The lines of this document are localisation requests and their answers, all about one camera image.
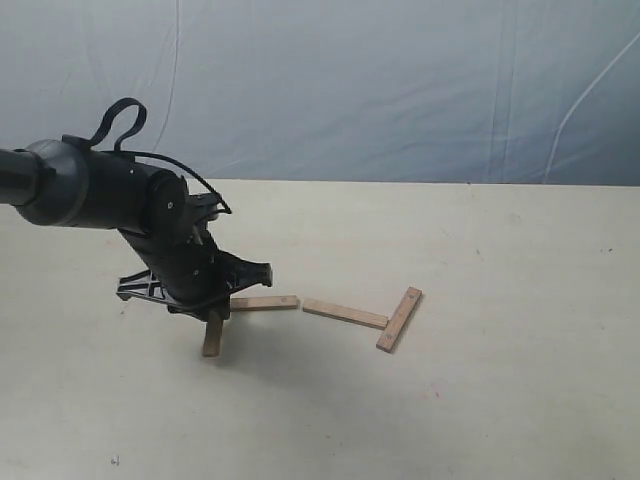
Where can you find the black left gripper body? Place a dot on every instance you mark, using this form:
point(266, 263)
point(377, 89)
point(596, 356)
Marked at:
point(185, 269)

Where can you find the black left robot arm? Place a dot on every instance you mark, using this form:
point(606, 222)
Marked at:
point(54, 183)

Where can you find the angled wooden stick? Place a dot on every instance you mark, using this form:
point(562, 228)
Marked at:
point(391, 334)

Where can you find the blue backdrop cloth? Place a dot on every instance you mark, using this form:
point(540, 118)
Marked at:
point(427, 91)

